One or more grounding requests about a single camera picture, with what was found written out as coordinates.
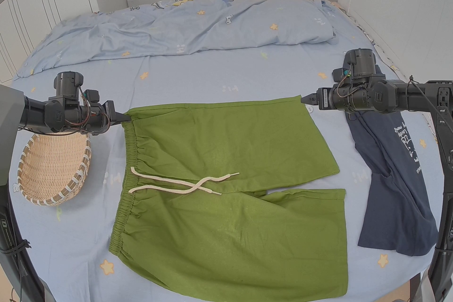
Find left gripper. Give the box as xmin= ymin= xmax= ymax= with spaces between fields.
xmin=81 ymin=100 xmax=117 ymax=135

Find dark blue T-shirt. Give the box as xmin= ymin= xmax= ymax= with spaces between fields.
xmin=346 ymin=109 xmax=440 ymax=257

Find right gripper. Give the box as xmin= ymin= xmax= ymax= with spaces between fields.
xmin=317 ymin=87 xmax=347 ymax=111

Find pale blue quilt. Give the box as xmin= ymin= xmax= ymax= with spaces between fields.
xmin=16 ymin=0 xmax=339 ymax=79

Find green shorts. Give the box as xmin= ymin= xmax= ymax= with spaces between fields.
xmin=108 ymin=95 xmax=351 ymax=298

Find round woven basket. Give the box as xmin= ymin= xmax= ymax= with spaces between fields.
xmin=17 ymin=131 xmax=93 ymax=208

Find white wardrobe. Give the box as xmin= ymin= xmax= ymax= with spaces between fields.
xmin=0 ymin=0 xmax=100 ymax=84

